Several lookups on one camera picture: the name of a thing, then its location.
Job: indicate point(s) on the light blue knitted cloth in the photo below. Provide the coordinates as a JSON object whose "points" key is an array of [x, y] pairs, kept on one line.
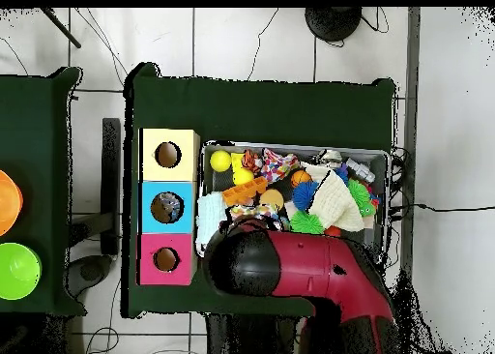
{"points": [[210, 214]]}

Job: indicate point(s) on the clear plastic bottle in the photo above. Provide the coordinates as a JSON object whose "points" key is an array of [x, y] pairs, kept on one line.
{"points": [[176, 211]]}

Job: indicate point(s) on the black rod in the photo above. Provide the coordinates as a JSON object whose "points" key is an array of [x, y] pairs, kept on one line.
{"points": [[62, 28]]}

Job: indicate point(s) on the green spiky caterpillar toy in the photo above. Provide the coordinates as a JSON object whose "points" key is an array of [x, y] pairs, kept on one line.
{"points": [[361, 197]]}

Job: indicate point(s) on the wooden box with three holes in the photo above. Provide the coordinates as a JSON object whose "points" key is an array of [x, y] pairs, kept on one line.
{"points": [[185, 168]]}

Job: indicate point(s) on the green plastic bowl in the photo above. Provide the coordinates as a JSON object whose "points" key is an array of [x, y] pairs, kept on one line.
{"points": [[17, 271]]}

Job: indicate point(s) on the cream knitted cloth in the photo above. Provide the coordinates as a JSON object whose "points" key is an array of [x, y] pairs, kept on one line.
{"points": [[336, 203]]}

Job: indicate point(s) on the yellow ball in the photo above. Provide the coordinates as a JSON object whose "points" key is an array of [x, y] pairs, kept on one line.
{"points": [[243, 176], [220, 160]]}

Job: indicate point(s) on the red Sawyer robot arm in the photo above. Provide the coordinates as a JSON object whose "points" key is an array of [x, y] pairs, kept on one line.
{"points": [[309, 269]]}

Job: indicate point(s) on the orange toy building brick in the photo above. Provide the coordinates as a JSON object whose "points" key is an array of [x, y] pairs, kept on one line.
{"points": [[244, 190]]}

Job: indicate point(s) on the green spiky rubber ball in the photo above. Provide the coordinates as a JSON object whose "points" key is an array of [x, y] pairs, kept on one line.
{"points": [[305, 224]]}

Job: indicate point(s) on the orange plastic bowl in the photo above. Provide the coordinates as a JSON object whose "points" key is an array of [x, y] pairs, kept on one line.
{"points": [[8, 203]]}

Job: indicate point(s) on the colourful dotted cloth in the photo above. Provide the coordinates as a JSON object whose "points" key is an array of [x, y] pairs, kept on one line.
{"points": [[255, 211], [278, 164]]}

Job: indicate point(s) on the blue spiky rubber ball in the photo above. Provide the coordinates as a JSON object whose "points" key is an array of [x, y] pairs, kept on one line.
{"points": [[303, 195]]}

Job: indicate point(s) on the black round stand base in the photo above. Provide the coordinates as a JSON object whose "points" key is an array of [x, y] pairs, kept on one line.
{"points": [[332, 23]]}

